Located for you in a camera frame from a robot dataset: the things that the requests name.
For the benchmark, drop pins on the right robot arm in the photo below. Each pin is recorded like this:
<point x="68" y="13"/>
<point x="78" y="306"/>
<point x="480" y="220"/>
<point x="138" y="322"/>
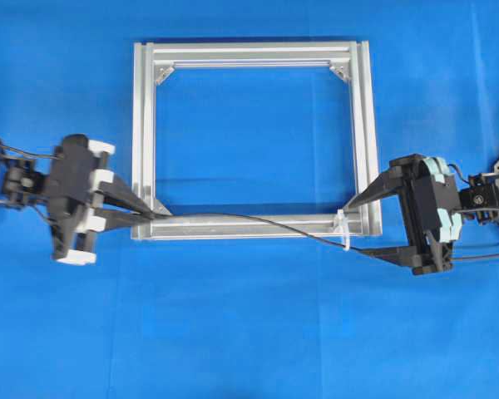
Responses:
<point x="479" y="200"/>

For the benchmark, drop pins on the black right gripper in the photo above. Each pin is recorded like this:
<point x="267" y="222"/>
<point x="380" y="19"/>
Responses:
<point x="430" y="207"/>

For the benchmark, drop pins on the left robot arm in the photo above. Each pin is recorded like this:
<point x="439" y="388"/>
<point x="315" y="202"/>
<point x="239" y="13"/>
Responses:
<point x="21" y="185"/>

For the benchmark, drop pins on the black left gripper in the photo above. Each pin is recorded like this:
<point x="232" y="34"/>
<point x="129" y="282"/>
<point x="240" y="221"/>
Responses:
<point x="73" y="201"/>

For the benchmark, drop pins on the aluminium extrusion frame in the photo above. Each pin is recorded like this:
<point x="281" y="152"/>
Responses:
<point x="155" y="62"/>

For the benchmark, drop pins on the clear zip tie loop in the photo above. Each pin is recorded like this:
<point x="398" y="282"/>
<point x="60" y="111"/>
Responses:
<point x="341" y="226"/>

